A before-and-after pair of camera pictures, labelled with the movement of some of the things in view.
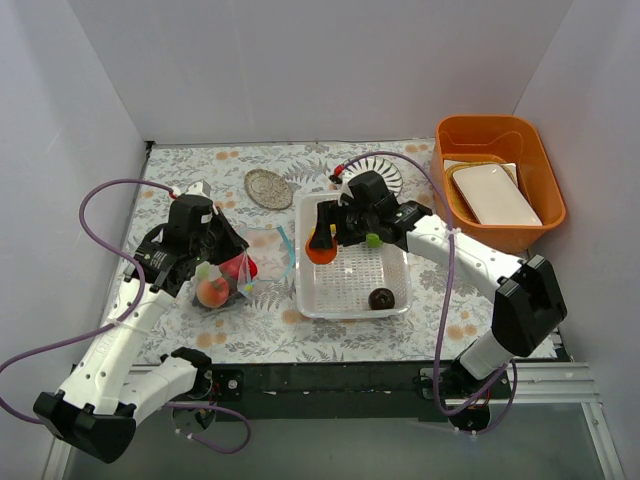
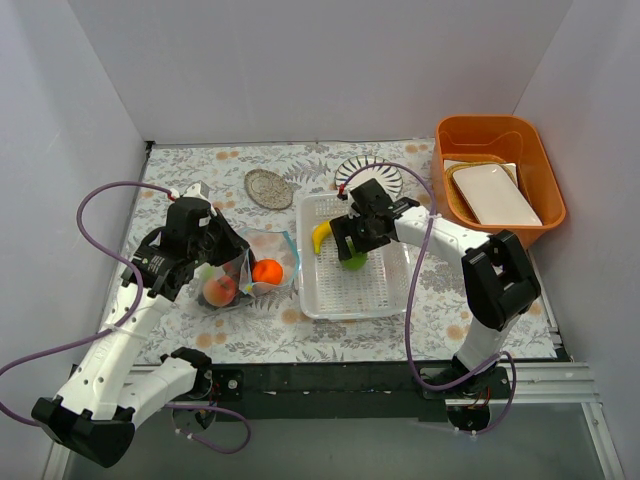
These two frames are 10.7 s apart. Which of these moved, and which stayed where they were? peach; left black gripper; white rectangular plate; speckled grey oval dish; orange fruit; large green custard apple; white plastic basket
Moved: orange fruit; peach; large green custard apple
Stayed: white rectangular plate; white plastic basket; speckled grey oval dish; left black gripper
